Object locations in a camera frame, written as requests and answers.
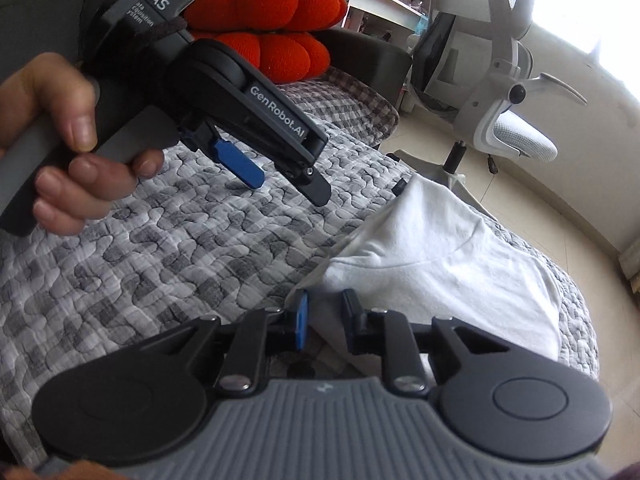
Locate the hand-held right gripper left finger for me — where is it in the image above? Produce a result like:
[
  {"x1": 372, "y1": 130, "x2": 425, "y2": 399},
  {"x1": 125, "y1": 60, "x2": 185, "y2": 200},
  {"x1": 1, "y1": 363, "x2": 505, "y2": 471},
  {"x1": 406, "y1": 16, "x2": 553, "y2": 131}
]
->
[{"x1": 145, "y1": 289, "x2": 312, "y2": 395}]

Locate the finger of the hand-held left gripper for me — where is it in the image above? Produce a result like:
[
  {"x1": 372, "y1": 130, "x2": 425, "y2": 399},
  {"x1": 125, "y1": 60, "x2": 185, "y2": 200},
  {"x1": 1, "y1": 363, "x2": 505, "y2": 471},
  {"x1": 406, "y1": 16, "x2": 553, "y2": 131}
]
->
[
  {"x1": 181, "y1": 122, "x2": 265, "y2": 189},
  {"x1": 274, "y1": 156, "x2": 332, "y2": 206}
]

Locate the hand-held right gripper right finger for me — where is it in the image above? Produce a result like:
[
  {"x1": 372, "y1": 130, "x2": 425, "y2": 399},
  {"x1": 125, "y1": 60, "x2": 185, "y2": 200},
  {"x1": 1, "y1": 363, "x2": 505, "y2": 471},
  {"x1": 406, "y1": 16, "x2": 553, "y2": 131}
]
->
[{"x1": 341, "y1": 289, "x2": 506, "y2": 395}]

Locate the white t-shirt with orange print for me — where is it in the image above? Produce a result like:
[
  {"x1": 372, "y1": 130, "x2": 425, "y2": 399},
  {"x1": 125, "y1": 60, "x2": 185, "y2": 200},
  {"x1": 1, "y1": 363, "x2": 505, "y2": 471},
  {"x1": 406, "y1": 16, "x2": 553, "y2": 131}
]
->
[{"x1": 285, "y1": 176, "x2": 561, "y2": 378}]

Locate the person's left hand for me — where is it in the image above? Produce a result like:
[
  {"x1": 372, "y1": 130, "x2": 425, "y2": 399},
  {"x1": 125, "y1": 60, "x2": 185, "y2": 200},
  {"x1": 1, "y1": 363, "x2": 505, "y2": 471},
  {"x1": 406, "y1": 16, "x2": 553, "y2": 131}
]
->
[{"x1": 0, "y1": 52, "x2": 166, "y2": 236}]

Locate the orange lobed cushion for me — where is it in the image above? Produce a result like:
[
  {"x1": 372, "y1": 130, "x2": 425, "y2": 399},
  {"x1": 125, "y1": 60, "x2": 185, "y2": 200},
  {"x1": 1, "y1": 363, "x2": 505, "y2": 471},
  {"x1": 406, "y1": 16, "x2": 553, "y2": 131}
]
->
[
  {"x1": 185, "y1": 0, "x2": 348, "y2": 36},
  {"x1": 192, "y1": 30, "x2": 330, "y2": 84}
]

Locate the grey checked blanket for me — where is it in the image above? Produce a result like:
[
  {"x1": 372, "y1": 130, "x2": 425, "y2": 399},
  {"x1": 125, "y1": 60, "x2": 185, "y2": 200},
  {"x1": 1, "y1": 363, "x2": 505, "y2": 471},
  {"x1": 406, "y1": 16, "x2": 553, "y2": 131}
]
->
[{"x1": 277, "y1": 67, "x2": 401, "y2": 149}]

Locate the grey quilted blanket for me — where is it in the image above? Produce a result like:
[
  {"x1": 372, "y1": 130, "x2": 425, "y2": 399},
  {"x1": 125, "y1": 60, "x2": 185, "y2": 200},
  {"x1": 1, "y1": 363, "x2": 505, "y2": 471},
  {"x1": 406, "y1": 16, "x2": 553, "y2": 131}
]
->
[{"x1": 0, "y1": 130, "x2": 598, "y2": 441}]

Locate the dark grey sofa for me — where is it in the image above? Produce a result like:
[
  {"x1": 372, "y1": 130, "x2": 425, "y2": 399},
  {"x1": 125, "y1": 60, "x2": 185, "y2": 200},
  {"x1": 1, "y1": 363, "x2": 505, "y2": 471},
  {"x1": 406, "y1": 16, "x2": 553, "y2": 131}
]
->
[{"x1": 0, "y1": 0, "x2": 413, "y2": 97}]

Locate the white office chair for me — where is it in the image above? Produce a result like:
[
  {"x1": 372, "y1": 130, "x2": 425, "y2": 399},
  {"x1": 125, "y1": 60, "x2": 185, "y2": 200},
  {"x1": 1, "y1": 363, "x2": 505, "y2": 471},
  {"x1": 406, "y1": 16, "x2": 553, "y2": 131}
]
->
[{"x1": 387, "y1": 0, "x2": 588, "y2": 221}]

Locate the grey curtain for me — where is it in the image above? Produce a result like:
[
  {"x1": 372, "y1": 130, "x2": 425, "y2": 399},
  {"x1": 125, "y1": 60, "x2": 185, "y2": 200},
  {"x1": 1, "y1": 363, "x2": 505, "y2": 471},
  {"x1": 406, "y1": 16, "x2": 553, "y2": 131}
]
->
[{"x1": 619, "y1": 237, "x2": 640, "y2": 281}]

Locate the window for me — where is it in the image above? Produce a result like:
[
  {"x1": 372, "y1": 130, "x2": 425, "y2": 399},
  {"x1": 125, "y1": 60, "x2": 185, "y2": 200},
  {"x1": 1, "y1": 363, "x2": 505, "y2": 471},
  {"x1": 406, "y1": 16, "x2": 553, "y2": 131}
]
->
[{"x1": 525, "y1": 0, "x2": 640, "y2": 61}]

